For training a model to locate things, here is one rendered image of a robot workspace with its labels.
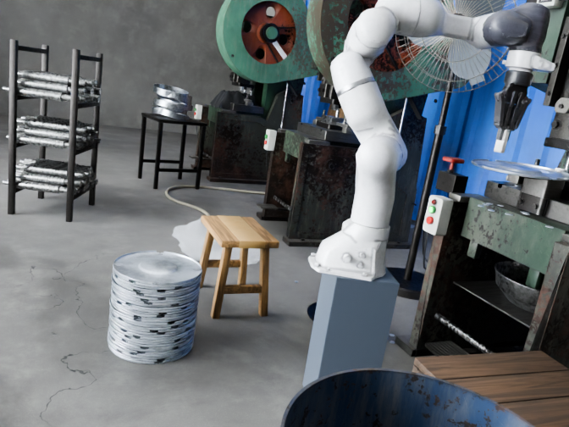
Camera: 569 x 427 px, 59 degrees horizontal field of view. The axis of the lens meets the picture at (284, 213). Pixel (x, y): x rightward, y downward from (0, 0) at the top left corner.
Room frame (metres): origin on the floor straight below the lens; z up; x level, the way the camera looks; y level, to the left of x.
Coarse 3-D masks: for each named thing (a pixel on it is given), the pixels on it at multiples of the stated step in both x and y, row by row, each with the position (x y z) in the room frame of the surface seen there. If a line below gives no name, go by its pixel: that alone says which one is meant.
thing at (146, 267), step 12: (132, 252) 1.67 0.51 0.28; (144, 252) 1.70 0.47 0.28; (156, 252) 1.72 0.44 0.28; (168, 252) 1.73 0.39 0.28; (132, 264) 1.58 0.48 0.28; (144, 264) 1.58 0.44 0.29; (156, 264) 1.59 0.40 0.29; (168, 264) 1.61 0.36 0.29; (180, 264) 1.64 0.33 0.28; (192, 264) 1.66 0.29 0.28; (132, 276) 1.48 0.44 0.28; (144, 276) 1.49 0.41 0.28; (156, 276) 1.51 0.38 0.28; (168, 276) 1.52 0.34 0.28; (180, 276) 1.54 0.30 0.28; (192, 276) 1.55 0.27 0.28
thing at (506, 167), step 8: (472, 160) 1.66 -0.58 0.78; (480, 160) 1.71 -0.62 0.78; (488, 160) 1.72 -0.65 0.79; (496, 160) 1.73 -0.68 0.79; (488, 168) 1.52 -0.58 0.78; (496, 168) 1.56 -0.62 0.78; (504, 168) 1.57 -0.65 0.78; (512, 168) 1.56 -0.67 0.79; (520, 168) 1.58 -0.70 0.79; (528, 168) 1.60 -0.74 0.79; (536, 168) 1.67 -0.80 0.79; (544, 168) 1.67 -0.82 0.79; (528, 176) 1.45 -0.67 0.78; (536, 176) 1.45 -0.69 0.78; (544, 176) 1.49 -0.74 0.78; (552, 176) 1.51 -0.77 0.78; (560, 176) 1.53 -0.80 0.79; (568, 176) 1.55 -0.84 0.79
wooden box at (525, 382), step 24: (432, 360) 1.10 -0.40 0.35; (456, 360) 1.12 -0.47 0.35; (480, 360) 1.14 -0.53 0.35; (504, 360) 1.15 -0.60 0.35; (528, 360) 1.18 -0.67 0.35; (552, 360) 1.20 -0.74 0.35; (456, 384) 1.01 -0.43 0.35; (480, 384) 1.02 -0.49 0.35; (504, 384) 1.04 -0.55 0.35; (528, 384) 1.06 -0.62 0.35; (552, 384) 1.07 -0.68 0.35; (528, 408) 0.95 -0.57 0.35; (552, 408) 0.97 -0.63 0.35
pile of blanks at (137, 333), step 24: (120, 288) 1.47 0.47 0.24; (144, 288) 1.46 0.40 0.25; (168, 288) 1.46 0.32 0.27; (192, 288) 1.53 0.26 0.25; (120, 312) 1.47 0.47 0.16; (144, 312) 1.45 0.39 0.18; (168, 312) 1.47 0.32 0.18; (192, 312) 1.55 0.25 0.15; (120, 336) 1.46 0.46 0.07; (144, 336) 1.45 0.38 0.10; (168, 336) 1.47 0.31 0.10; (192, 336) 1.57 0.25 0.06; (144, 360) 1.45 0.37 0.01; (168, 360) 1.48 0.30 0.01
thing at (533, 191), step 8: (528, 184) 1.65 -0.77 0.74; (536, 184) 1.62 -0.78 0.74; (544, 184) 1.59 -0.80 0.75; (552, 184) 1.59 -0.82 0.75; (560, 184) 1.61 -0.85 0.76; (520, 192) 1.67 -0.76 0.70; (528, 192) 1.64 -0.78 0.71; (536, 192) 1.61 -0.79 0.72; (544, 192) 1.59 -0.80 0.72; (552, 192) 1.60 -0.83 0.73; (560, 192) 1.61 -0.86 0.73; (520, 200) 1.65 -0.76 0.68; (528, 200) 1.63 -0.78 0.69; (536, 200) 1.61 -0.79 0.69; (544, 200) 1.59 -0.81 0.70; (520, 208) 1.65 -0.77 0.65; (528, 208) 1.62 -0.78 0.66; (536, 208) 1.60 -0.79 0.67; (544, 208) 1.59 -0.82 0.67
